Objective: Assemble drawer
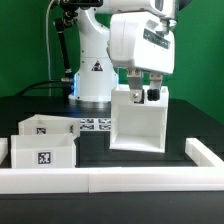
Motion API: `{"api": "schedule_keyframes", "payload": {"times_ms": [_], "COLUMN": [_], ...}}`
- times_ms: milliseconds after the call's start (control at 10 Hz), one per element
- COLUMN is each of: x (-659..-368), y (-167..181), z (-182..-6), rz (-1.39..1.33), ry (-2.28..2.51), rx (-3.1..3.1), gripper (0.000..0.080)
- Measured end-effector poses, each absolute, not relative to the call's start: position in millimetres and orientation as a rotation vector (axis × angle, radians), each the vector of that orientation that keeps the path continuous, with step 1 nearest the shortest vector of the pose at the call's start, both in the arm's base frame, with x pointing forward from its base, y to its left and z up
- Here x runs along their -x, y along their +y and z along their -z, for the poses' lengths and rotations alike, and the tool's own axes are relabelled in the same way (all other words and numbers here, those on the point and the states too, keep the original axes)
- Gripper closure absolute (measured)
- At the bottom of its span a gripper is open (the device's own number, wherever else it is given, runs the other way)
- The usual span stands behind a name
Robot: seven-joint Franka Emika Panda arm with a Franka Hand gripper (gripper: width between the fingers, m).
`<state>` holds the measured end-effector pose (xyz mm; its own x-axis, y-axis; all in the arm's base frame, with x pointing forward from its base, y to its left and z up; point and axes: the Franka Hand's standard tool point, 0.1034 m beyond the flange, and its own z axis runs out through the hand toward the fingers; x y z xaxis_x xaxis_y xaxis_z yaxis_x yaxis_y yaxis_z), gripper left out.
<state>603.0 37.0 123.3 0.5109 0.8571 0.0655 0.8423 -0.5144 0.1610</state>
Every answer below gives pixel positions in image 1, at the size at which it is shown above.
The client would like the white drawer tray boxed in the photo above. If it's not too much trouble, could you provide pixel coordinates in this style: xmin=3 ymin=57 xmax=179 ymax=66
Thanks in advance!
xmin=11 ymin=133 xmax=76 ymax=169
xmin=18 ymin=114 xmax=80 ymax=138

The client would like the white fence rail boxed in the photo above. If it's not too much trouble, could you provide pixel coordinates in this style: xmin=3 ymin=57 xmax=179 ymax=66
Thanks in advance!
xmin=185 ymin=138 xmax=224 ymax=167
xmin=0 ymin=167 xmax=224 ymax=194

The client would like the white left fence block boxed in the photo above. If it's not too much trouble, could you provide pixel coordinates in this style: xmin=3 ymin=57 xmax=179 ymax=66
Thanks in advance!
xmin=0 ymin=138 xmax=8 ymax=165

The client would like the white front fence rail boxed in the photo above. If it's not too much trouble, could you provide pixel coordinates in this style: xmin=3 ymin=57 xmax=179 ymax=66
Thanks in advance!
xmin=0 ymin=167 xmax=224 ymax=194

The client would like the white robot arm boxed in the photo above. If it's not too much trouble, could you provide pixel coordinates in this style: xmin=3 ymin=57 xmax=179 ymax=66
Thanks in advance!
xmin=74 ymin=0 xmax=191 ymax=102

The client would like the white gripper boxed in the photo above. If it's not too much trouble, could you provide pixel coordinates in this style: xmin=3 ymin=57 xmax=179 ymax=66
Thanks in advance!
xmin=109 ymin=13 xmax=175 ymax=103

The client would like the white drawer cabinet box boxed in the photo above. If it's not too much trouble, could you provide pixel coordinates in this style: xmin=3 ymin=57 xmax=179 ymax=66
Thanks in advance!
xmin=110 ymin=84 xmax=169 ymax=153

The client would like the white cable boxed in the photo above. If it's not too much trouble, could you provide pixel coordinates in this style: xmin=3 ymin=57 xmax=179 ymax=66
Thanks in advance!
xmin=45 ymin=0 xmax=56 ymax=97

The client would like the black cable bundle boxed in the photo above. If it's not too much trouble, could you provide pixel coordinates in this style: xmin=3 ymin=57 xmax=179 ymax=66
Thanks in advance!
xmin=14 ymin=79 xmax=75 ymax=97

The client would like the white front drawer tray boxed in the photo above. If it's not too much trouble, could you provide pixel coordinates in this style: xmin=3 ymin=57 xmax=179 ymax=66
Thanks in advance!
xmin=11 ymin=133 xmax=76 ymax=169

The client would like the fiducial marker sheet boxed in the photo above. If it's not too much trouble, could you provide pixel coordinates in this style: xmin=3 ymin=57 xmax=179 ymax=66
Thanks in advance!
xmin=80 ymin=118 xmax=111 ymax=131

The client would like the white rear drawer tray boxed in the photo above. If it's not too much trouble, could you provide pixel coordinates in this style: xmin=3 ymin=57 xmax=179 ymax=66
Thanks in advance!
xmin=18 ymin=114 xmax=80 ymax=138

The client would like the white right fence rail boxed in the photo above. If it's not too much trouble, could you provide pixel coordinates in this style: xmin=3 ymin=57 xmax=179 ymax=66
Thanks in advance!
xmin=185 ymin=138 xmax=224 ymax=167

